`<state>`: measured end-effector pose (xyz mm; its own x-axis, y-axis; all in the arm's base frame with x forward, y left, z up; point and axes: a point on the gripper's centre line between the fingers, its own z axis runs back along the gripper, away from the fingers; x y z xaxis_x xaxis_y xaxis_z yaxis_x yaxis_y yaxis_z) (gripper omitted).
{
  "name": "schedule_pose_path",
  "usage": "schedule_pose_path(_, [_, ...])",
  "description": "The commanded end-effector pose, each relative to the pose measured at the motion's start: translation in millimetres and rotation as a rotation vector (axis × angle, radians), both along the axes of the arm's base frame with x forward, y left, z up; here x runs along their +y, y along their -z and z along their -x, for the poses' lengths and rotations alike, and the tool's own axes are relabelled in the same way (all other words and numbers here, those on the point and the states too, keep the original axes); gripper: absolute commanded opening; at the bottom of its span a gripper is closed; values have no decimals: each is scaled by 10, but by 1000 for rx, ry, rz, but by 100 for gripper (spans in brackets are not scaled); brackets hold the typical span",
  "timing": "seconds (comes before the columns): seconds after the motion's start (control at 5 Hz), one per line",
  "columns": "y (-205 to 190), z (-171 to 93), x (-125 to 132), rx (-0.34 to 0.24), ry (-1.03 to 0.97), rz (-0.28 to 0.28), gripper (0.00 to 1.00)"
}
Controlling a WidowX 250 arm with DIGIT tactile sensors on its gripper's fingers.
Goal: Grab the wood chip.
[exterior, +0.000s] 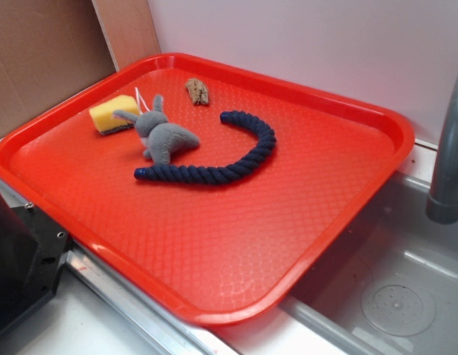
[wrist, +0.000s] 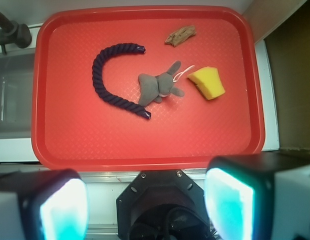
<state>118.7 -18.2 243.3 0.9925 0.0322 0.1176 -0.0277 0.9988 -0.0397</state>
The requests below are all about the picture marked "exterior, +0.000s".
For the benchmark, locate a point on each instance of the grey sink basin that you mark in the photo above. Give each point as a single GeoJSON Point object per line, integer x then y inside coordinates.
{"type": "Point", "coordinates": [389, 283]}

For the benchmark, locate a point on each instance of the grey faucet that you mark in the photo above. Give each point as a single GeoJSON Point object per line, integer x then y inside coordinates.
{"type": "Point", "coordinates": [442, 201]}

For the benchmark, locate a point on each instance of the yellow sponge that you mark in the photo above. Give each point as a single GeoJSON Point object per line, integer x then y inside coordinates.
{"type": "Point", "coordinates": [103, 118]}

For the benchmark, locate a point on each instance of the grey plush bunny toy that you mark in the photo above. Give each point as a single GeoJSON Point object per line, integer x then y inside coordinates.
{"type": "Point", "coordinates": [159, 137]}

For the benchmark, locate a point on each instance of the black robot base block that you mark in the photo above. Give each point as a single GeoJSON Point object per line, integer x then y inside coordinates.
{"type": "Point", "coordinates": [33, 250]}

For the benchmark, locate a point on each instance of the brown cardboard panel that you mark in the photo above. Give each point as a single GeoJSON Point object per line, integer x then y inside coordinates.
{"type": "Point", "coordinates": [52, 50]}

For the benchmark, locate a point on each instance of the red plastic tray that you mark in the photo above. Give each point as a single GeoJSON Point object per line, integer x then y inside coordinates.
{"type": "Point", "coordinates": [212, 255]}

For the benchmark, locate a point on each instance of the brown wood chip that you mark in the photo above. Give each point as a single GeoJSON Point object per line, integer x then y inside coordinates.
{"type": "Point", "coordinates": [198, 91]}

